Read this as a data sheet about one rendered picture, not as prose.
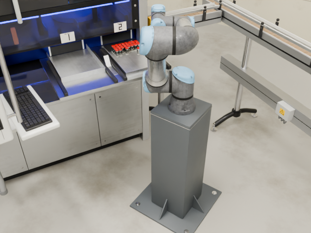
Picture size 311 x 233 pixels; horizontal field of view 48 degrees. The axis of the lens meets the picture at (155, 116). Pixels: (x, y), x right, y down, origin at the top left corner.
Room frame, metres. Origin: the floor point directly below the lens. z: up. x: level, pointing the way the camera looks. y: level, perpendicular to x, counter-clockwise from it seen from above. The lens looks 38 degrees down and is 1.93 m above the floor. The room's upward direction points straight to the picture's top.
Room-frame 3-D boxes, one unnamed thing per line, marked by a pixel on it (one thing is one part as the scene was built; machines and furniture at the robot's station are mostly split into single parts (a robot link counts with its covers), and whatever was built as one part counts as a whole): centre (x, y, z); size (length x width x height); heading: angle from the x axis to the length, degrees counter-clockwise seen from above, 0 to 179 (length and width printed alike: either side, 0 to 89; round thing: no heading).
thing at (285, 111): (1.92, -0.88, 0.50); 0.12 x 0.05 x 0.09; 27
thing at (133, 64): (1.94, 0.13, 0.90); 0.34 x 0.26 x 0.04; 27
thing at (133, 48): (2.03, 0.18, 0.91); 0.18 x 0.02 x 0.05; 117
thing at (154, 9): (1.81, -0.01, 1.21); 0.09 x 0.08 x 0.11; 179
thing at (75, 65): (1.88, 0.48, 0.90); 0.34 x 0.26 x 0.04; 27
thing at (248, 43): (2.42, -0.69, 0.46); 0.09 x 0.09 x 0.77; 27
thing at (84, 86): (1.90, 0.30, 0.87); 0.70 x 0.48 x 0.02; 117
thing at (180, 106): (1.57, -0.14, 0.84); 0.15 x 0.15 x 0.10
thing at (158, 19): (1.71, -0.03, 1.21); 0.11 x 0.11 x 0.08; 89
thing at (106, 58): (1.83, 0.26, 0.91); 0.14 x 0.03 x 0.06; 28
